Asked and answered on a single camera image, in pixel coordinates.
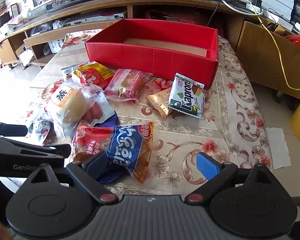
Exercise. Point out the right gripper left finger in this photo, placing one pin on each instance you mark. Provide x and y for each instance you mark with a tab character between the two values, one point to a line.
84	176

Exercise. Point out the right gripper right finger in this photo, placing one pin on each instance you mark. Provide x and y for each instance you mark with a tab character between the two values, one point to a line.
219	177

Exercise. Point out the blue red spicy snack bag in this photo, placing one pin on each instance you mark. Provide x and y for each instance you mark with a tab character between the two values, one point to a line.
129	146

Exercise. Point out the sausage vacuum pack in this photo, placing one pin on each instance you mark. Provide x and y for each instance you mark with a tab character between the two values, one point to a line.
101	114

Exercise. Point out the clear bag bread bun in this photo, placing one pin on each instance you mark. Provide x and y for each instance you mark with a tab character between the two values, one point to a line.
68	104

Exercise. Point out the Kaprons white wafer packet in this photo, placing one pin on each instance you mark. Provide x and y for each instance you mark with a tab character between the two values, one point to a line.
187	96

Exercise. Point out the gold foil snack packet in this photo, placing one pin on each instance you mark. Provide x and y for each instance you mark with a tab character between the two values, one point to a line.
159	101

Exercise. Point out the red yellow snack packet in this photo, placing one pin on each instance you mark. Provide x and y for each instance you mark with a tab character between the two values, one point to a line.
93	73

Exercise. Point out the floral table cloth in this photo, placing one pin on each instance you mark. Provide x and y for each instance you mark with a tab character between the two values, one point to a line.
231	129

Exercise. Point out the white paper on floor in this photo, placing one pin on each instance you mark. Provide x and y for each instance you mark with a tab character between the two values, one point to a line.
278	147

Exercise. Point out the pink cake snack packet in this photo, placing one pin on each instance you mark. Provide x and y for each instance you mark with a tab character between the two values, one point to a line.
126	85

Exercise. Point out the wooden TV cabinet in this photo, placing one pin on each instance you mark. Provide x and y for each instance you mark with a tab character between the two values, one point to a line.
208	13

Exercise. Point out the red cardboard box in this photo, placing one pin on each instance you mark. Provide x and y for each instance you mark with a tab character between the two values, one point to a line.
162	48

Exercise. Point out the wooden side box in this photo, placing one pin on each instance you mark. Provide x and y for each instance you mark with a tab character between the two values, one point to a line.
269	59

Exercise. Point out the silver DVD player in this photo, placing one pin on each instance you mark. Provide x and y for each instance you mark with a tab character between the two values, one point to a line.
98	18

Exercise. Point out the white power strip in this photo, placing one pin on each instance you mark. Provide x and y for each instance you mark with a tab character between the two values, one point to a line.
272	15

